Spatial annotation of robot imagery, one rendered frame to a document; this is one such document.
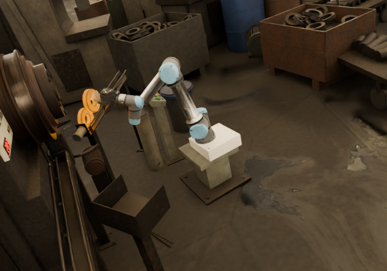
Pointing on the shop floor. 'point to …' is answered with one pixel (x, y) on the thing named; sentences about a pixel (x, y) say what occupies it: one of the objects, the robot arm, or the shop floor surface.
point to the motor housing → (96, 168)
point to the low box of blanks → (314, 40)
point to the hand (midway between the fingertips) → (90, 98)
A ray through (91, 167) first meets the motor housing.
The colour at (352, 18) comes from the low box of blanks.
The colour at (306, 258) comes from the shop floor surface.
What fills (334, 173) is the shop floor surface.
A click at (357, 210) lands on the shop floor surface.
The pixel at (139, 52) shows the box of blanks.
